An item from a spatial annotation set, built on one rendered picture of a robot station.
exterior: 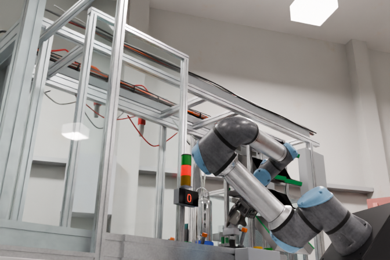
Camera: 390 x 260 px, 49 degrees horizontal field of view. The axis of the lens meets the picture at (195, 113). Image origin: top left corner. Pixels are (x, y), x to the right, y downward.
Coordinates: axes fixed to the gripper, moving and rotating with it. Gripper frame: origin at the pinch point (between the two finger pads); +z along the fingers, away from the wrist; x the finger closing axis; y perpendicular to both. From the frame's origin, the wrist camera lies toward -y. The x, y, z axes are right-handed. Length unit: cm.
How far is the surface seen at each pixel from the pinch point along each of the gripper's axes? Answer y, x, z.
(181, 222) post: -9.5, -19.6, 8.8
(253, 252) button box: 29.3, -15.4, -5.5
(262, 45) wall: -427, 360, -112
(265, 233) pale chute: 4.2, 21.1, -1.0
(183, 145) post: -34.3, -19.8, -18.9
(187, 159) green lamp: -25.9, -20.2, -15.6
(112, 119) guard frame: 2, -83, -31
